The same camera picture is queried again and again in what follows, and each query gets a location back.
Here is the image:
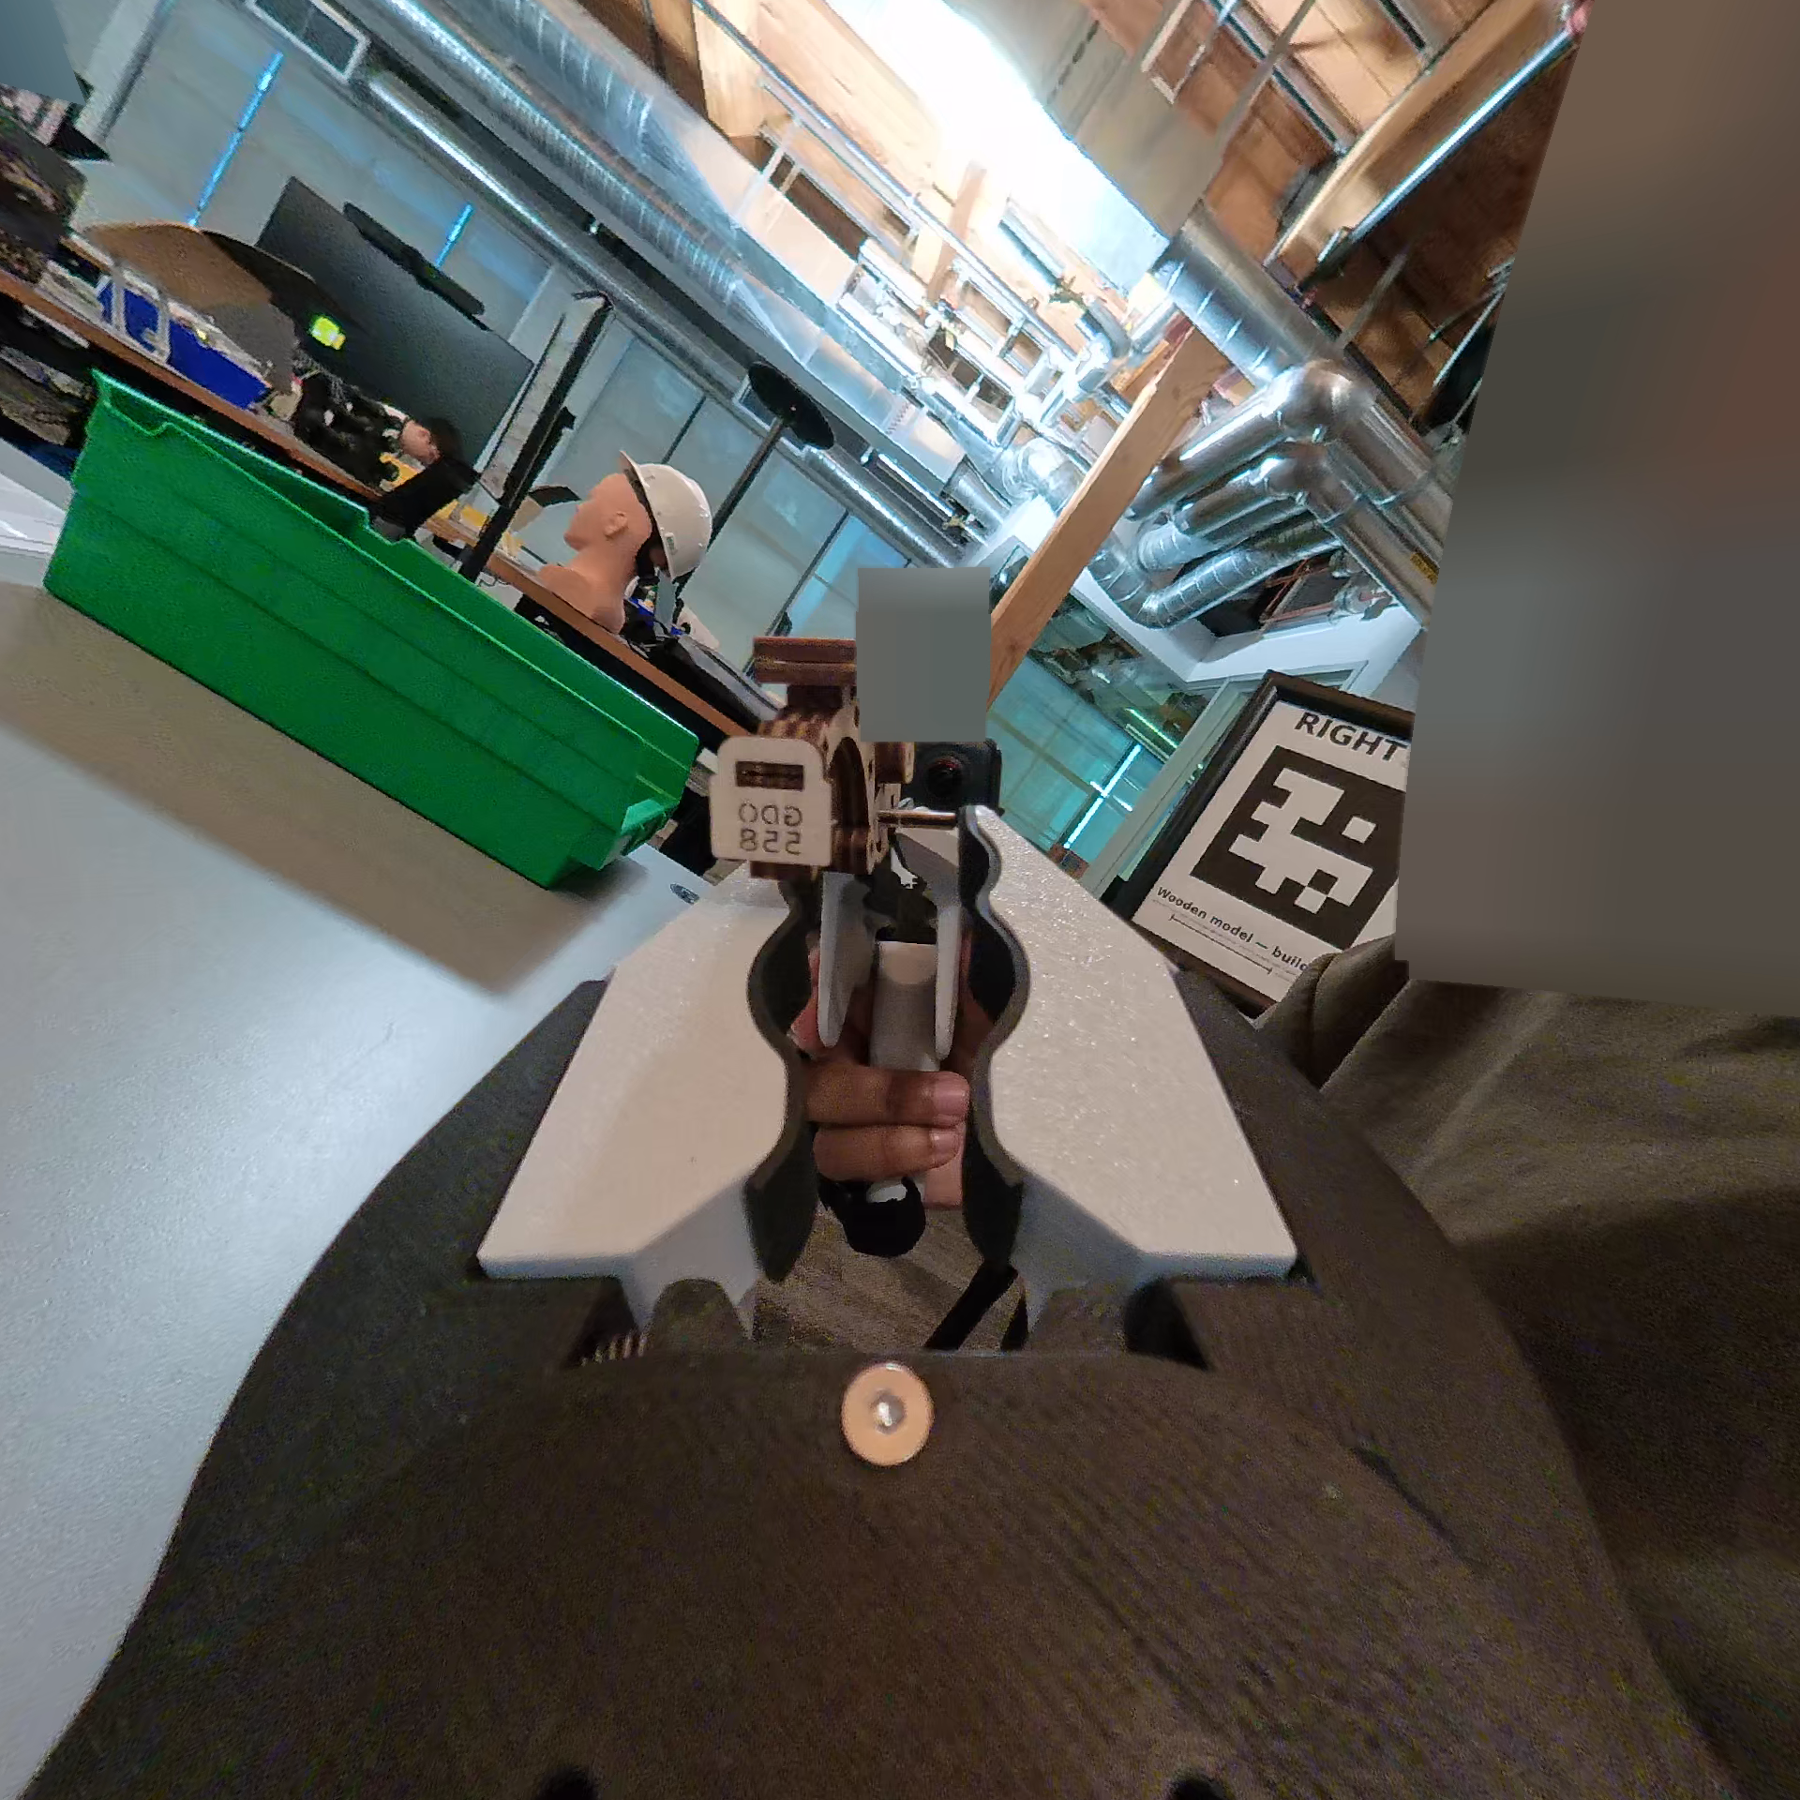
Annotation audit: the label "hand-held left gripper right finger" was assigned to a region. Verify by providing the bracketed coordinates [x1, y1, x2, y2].
[963, 807, 1300, 1337]

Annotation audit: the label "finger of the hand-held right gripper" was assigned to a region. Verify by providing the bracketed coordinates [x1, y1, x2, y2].
[873, 900, 968, 1082]
[817, 870, 884, 1052]

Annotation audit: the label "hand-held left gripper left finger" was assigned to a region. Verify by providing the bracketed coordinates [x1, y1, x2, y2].
[478, 857, 825, 1337]

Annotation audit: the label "wooden model assembly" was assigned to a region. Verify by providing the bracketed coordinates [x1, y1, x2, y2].
[710, 636, 916, 914]

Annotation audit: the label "grey desk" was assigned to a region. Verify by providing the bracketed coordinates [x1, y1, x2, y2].
[0, 465, 749, 1774]

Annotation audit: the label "person's right hand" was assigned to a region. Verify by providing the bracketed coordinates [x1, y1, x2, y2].
[792, 983, 976, 1211]

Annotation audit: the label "framed marker sign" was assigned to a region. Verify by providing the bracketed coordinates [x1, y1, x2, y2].
[1110, 670, 1415, 1006]

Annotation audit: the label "white hard hat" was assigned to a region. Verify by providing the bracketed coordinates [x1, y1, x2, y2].
[622, 457, 715, 576]

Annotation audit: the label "black disc-topped pole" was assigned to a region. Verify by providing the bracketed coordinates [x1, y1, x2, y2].
[741, 362, 837, 564]

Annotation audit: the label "mannequin head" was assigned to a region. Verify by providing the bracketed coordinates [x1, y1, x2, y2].
[540, 471, 662, 633]

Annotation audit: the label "silver air ducts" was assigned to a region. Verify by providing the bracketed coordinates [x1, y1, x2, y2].
[325, 0, 1493, 633]

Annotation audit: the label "person's shirt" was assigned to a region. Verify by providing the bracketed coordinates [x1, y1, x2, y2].
[1259, 933, 1800, 1800]

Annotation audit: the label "green plastic bin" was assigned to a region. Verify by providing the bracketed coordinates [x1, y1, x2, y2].
[43, 369, 703, 892]

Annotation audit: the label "black tripod stand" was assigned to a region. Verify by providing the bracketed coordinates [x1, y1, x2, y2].
[457, 287, 616, 584]

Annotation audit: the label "black monitor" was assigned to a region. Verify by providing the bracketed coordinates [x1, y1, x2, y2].
[253, 175, 537, 453]

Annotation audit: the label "printed paper sheet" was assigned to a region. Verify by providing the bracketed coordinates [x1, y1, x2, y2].
[0, 471, 73, 564]

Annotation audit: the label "small blue bin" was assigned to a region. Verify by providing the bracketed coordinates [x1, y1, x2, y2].
[96, 274, 270, 409]

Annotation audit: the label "cardboard box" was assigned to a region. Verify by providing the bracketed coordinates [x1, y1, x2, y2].
[82, 222, 304, 354]

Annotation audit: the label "wooden post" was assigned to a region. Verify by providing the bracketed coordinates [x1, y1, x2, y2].
[988, 323, 1238, 705]

